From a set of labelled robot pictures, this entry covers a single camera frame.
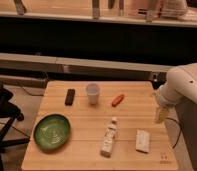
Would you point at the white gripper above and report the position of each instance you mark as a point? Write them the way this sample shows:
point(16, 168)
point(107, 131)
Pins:
point(161, 114)

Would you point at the white sponge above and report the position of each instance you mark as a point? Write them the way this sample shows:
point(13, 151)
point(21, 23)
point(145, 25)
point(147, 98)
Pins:
point(142, 141)

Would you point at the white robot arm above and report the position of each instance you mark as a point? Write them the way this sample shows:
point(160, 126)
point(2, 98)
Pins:
point(181, 81)

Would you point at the green ceramic plate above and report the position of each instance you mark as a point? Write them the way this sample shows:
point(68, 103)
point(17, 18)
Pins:
point(52, 132)

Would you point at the white plastic bottle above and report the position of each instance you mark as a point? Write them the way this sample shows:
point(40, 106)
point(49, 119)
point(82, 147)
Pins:
point(109, 138)

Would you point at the black rectangular block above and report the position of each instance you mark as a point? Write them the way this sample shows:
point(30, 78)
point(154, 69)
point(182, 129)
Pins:
point(70, 97)

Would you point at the black office chair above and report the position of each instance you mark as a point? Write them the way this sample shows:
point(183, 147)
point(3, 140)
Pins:
point(12, 112)

